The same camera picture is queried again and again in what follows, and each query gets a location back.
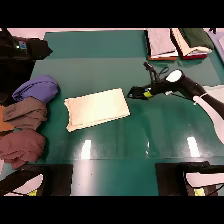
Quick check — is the maroon garment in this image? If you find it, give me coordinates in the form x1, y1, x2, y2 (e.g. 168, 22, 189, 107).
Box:
0, 128, 47, 170

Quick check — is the white garment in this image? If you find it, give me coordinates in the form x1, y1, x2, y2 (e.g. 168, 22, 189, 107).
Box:
202, 84, 224, 101

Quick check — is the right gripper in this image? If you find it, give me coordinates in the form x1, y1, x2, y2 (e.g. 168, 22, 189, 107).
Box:
126, 83, 161, 101

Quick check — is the grey-brown garment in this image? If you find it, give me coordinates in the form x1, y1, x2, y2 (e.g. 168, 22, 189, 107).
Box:
2, 96, 49, 131

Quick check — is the purple garment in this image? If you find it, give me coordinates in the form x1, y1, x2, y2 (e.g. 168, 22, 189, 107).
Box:
12, 74, 61, 105

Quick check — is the lavender garment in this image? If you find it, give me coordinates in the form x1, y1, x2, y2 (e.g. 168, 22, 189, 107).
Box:
204, 29, 224, 65

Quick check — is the cream garment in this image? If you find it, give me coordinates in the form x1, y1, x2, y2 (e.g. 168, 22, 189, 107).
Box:
63, 87, 131, 133

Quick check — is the red garment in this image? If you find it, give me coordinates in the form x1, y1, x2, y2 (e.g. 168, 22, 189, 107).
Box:
182, 52, 209, 61

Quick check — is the orange garment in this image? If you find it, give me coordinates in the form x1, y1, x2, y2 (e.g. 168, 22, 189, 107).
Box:
0, 104, 16, 133

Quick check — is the grey garment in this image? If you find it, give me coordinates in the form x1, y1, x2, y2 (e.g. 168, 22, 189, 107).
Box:
146, 28, 180, 59

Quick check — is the black cable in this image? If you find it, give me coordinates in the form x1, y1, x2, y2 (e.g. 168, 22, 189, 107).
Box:
156, 66, 171, 82

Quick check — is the brown garment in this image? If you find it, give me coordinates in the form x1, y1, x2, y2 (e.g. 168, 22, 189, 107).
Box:
147, 54, 178, 62

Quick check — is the dark green garment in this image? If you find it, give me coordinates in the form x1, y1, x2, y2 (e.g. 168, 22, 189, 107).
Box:
181, 28, 215, 51

